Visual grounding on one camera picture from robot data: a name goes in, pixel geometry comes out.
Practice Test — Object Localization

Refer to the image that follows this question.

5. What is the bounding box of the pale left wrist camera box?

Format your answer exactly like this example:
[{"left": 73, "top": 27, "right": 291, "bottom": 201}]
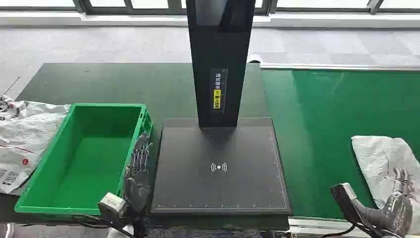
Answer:
[{"left": 98, "top": 192, "right": 128, "bottom": 221}]

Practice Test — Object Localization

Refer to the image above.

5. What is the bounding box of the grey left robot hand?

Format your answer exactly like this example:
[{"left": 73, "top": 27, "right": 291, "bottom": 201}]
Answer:
[{"left": 123, "top": 132, "right": 154, "bottom": 216}]

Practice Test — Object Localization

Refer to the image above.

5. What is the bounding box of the black scanner column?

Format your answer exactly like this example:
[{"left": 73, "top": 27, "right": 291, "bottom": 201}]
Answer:
[{"left": 185, "top": 0, "right": 257, "bottom": 129}]

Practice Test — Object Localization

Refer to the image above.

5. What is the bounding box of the dark right wrist camera box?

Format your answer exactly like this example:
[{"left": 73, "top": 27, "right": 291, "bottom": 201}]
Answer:
[{"left": 329, "top": 182, "right": 383, "bottom": 238}]

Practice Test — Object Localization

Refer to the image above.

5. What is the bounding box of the long grey parcel bag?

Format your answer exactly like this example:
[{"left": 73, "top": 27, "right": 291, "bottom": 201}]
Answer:
[{"left": 351, "top": 135, "right": 420, "bottom": 236}]

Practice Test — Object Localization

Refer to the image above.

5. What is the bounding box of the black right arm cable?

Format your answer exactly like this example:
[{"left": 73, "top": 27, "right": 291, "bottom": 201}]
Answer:
[{"left": 319, "top": 224, "right": 359, "bottom": 238}]

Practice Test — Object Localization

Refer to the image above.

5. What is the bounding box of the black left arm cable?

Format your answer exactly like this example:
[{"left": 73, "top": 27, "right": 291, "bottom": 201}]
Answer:
[{"left": 72, "top": 214, "right": 147, "bottom": 238}]

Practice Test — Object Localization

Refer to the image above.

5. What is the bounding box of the green conveyor belt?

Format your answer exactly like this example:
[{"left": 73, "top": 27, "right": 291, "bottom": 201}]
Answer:
[{"left": 261, "top": 68, "right": 420, "bottom": 221}]

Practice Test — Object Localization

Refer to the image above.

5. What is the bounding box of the black yellow column label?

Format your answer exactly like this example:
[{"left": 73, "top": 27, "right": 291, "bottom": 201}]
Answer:
[{"left": 210, "top": 68, "right": 228, "bottom": 114}]

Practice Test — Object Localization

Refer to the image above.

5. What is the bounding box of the silver conveyor back rail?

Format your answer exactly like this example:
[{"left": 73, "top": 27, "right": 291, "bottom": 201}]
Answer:
[{"left": 260, "top": 63, "right": 420, "bottom": 71}]

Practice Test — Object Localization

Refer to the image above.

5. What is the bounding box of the dark window frame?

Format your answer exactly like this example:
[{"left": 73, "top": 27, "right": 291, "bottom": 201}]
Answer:
[{"left": 0, "top": 0, "right": 420, "bottom": 16}]

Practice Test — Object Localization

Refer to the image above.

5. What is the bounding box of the large white crumpled parcel bag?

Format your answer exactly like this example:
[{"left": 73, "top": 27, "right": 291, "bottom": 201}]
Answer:
[{"left": 0, "top": 95, "right": 71, "bottom": 195}]

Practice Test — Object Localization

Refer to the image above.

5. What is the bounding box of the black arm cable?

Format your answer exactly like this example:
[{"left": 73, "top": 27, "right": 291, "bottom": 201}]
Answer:
[
  {"left": 72, "top": 214, "right": 147, "bottom": 238},
  {"left": 319, "top": 224, "right": 359, "bottom": 238}
]

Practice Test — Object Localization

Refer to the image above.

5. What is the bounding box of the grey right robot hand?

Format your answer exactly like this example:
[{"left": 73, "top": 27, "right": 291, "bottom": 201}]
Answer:
[{"left": 353, "top": 167, "right": 414, "bottom": 238}]

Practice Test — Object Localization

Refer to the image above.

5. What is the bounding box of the black scanner base plate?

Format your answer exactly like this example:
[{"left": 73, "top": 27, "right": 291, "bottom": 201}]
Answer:
[{"left": 151, "top": 118, "right": 292, "bottom": 216}]

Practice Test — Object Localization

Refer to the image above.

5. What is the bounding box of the green plastic crate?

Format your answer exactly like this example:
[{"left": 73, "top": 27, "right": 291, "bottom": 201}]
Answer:
[{"left": 14, "top": 103, "right": 154, "bottom": 220}]

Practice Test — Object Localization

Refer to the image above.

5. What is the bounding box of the silver conveyor front rail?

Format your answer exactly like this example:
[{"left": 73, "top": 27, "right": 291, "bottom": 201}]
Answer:
[{"left": 288, "top": 216, "right": 420, "bottom": 238}]

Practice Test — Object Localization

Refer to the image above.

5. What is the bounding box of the silver conveyor rail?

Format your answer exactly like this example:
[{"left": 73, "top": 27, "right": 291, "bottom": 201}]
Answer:
[
  {"left": 260, "top": 63, "right": 420, "bottom": 71},
  {"left": 288, "top": 216, "right": 420, "bottom": 238}
]

